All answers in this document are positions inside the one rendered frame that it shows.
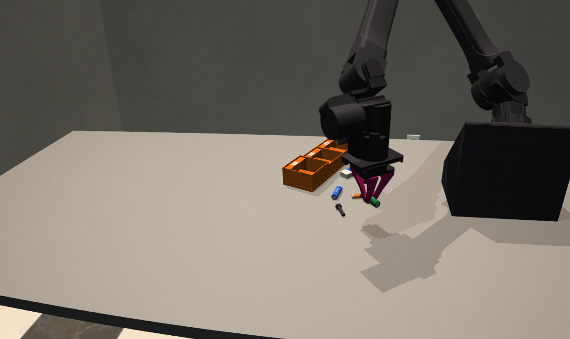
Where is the orange rack of three bins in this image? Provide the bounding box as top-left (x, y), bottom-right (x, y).
top-left (282, 139), bottom-right (348, 192)

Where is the blue aa battery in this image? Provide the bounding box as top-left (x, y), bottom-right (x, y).
top-left (331, 185), bottom-right (343, 200)

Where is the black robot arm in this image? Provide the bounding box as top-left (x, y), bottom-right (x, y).
top-left (319, 0), bottom-right (532, 159)

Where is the blue rectangular block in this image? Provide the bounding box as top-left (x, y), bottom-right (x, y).
top-left (340, 168), bottom-right (353, 179)

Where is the black hex bolt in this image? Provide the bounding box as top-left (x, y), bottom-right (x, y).
top-left (335, 203), bottom-right (345, 217)

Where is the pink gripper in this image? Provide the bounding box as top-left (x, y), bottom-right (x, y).
top-left (341, 131), bottom-right (403, 204)

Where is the green aa battery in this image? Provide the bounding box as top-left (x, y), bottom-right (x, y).
top-left (370, 197), bottom-right (380, 208)

